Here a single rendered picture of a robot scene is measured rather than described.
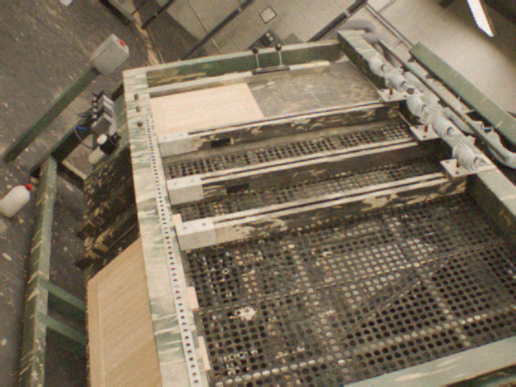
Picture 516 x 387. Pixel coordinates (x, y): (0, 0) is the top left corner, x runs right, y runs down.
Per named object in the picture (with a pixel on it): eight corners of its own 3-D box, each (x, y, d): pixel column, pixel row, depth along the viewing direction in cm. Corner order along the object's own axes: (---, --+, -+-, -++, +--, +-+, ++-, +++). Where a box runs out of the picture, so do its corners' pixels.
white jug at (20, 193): (-2, 199, 272) (23, 174, 268) (14, 209, 278) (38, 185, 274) (-4, 210, 265) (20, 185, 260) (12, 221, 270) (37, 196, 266)
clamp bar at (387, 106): (159, 146, 242) (151, 98, 227) (411, 105, 261) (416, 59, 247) (161, 159, 234) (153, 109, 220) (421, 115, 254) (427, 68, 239)
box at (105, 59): (88, 55, 287) (112, 32, 283) (105, 70, 294) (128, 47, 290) (88, 64, 278) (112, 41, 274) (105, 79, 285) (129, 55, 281)
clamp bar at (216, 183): (168, 193, 216) (158, 139, 201) (446, 141, 235) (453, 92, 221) (171, 208, 208) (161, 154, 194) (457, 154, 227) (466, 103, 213)
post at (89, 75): (4, 152, 303) (92, 62, 287) (12, 158, 307) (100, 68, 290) (2, 158, 299) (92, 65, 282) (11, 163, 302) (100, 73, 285)
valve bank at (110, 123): (72, 106, 275) (104, 74, 270) (93, 123, 283) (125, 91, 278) (68, 158, 236) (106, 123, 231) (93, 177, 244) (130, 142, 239)
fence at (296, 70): (148, 95, 282) (147, 87, 280) (327, 67, 298) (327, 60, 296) (149, 99, 279) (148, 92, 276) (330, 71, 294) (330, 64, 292)
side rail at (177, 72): (146, 85, 306) (144, 66, 299) (336, 56, 324) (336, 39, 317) (147, 89, 301) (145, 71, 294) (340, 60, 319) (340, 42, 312)
